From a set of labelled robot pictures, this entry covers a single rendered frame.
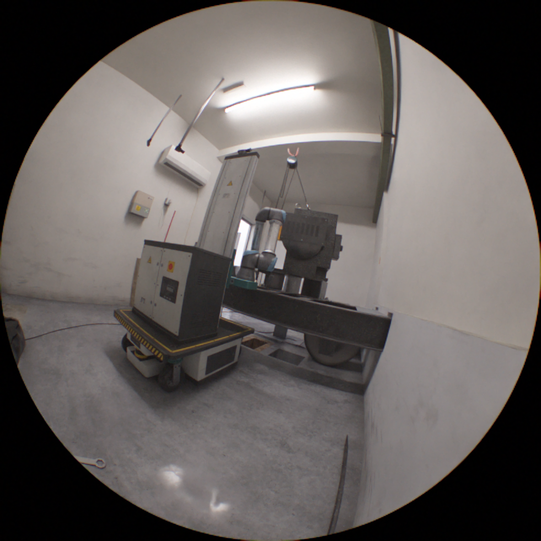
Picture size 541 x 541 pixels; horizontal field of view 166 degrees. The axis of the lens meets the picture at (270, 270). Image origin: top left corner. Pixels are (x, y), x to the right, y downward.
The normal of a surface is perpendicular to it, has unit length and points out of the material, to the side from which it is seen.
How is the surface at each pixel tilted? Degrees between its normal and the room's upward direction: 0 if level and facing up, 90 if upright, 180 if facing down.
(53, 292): 90
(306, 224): 90
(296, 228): 90
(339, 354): 90
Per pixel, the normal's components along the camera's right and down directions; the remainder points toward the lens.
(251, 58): -0.21, 0.98
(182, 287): -0.36, -0.13
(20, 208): 0.88, 0.17
